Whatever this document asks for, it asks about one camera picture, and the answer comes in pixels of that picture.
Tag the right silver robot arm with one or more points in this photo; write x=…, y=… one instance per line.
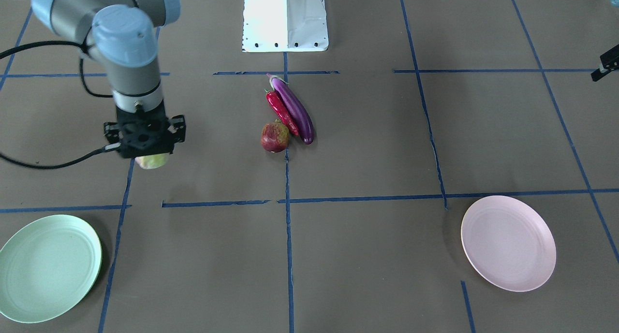
x=120, y=35

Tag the purple eggplant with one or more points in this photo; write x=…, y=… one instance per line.
x=295, y=108

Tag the white pillar with base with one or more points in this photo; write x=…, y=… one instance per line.
x=284, y=26

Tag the red yellow apple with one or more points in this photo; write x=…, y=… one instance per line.
x=275, y=137

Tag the red chili pepper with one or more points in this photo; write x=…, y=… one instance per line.
x=277, y=105

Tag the green pink peach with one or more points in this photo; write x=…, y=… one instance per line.
x=151, y=162

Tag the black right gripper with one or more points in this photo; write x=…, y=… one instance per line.
x=177, y=128

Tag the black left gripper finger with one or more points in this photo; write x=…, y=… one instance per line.
x=609, y=61

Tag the pink plate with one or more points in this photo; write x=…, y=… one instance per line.
x=508, y=243

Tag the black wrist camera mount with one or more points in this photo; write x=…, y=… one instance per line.
x=146, y=131

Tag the green plate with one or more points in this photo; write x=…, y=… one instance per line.
x=47, y=267

